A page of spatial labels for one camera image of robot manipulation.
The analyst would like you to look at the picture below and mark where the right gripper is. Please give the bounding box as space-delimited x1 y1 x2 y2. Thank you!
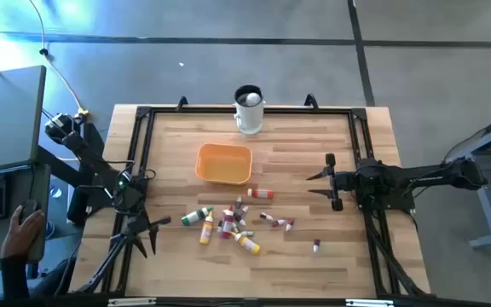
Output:
305 152 357 213

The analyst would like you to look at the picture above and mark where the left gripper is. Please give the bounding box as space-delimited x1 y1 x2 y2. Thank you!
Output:
123 210 173 259

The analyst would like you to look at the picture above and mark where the green food coloring bottle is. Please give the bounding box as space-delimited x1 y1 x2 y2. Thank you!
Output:
181 206 215 227

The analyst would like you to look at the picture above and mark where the yellow food coloring bottle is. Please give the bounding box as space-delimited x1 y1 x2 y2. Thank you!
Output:
199 210 215 246
231 232 262 256

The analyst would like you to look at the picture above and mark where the orange food coloring bottle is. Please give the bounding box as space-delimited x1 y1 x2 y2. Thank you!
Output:
246 188 274 200

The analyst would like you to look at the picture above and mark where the red food coloring bottle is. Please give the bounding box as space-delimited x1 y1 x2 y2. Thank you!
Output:
221 205 235 240

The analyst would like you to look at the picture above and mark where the orange plastic bin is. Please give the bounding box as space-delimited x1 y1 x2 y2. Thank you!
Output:
194 142 254 186

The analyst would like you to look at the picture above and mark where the person's forearm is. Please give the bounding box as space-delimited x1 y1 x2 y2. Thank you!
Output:
0 254 32 302

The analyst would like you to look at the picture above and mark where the black box under table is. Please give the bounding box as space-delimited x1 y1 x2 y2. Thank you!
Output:
66 187 91 227

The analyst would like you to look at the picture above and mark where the white cylindrical container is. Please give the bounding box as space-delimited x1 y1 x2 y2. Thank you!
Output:
233 84 267 136

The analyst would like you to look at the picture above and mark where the black computer mouse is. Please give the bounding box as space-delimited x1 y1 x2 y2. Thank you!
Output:
18 199 42 225

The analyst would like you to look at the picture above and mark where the person's hand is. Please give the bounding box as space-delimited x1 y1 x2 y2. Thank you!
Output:
0 205 46 261

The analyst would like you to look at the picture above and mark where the grey metal table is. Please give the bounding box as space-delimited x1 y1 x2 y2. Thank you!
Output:
443 106 491 251

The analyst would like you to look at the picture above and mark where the grey desk top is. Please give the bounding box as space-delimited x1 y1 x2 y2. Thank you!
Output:
0 64 47 175

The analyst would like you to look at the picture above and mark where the silver metal bracket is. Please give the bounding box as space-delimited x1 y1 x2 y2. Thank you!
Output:
107 298 157 307
345 298 395 307

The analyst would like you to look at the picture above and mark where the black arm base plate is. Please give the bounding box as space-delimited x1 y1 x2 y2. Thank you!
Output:
84 172 149 211
354 187 417 213

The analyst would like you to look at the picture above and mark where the black aluminium table frame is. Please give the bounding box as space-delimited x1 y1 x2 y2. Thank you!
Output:
69 93 432 299

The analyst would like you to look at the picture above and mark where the yellow power cable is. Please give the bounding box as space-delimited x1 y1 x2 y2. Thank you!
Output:
26 0 91 123

